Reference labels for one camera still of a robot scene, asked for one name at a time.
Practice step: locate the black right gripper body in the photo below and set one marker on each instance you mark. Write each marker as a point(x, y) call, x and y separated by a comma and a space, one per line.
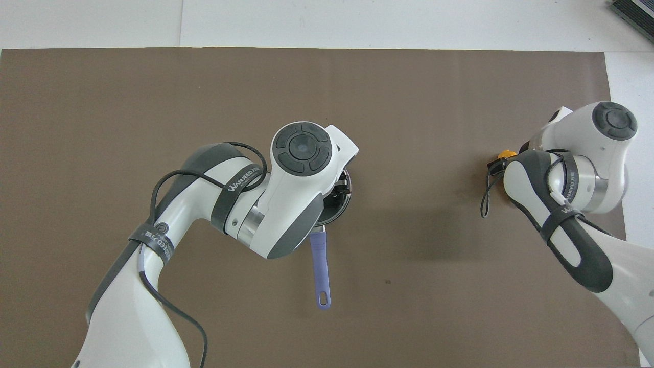
point(498, 166)

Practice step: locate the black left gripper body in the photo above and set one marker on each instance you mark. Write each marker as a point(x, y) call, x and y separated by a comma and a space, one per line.
point(341, 185)

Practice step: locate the yellow toy corn cob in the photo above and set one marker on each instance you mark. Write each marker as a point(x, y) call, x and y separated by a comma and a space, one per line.
point(507, 153)

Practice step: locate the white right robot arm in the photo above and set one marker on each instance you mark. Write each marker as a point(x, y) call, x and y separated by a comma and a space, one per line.
point(567, 179)

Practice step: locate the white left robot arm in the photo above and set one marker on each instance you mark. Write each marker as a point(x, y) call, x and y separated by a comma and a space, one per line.
point(286, 204)

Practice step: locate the brown table mat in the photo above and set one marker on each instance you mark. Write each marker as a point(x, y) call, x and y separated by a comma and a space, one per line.
point(434, 102)

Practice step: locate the dark ribbed device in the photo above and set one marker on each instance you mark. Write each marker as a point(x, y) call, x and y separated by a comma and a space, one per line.
point(633, 13)

